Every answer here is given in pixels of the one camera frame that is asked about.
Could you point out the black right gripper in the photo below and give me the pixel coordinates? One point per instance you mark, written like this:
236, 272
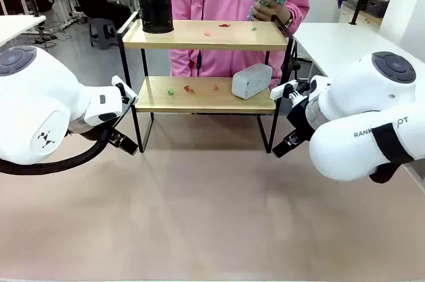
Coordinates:
302, 119

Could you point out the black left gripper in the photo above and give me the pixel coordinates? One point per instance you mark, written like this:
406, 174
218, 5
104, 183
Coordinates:
114, 137

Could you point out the white power socket cube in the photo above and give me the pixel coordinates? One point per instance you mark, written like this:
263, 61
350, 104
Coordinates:
250, 81

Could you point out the red paper scrap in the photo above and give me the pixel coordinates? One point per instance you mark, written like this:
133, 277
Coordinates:
189, 88
224, 25

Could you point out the black mesh cylinder can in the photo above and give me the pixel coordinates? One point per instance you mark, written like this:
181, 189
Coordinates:
155, 8

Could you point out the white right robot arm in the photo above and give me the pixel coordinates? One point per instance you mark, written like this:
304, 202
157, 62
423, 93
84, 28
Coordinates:
362, 103

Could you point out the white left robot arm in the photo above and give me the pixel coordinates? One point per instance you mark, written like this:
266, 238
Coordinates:
40, 96

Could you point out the two-tier wood metal shelf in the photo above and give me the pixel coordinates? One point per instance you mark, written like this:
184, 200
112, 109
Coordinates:
199, 41

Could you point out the person's left hand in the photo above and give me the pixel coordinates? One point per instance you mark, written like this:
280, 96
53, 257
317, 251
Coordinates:
270, 11

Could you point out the grey plastic stool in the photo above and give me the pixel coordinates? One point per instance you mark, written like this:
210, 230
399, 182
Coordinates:
101, 31

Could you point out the black wristwatch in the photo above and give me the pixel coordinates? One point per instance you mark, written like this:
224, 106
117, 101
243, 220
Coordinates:
288, 21

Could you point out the white side table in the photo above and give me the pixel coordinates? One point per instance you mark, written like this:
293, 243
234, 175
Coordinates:
16, 26

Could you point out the grey storage crate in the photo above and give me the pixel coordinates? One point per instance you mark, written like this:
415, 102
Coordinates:
376, 5

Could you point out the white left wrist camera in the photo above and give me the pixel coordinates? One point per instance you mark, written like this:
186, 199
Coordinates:
124, 91

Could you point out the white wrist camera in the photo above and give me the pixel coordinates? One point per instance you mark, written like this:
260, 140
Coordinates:
282, 89
124, 91

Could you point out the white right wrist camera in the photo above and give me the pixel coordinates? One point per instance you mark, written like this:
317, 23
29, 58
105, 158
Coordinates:
282, 89

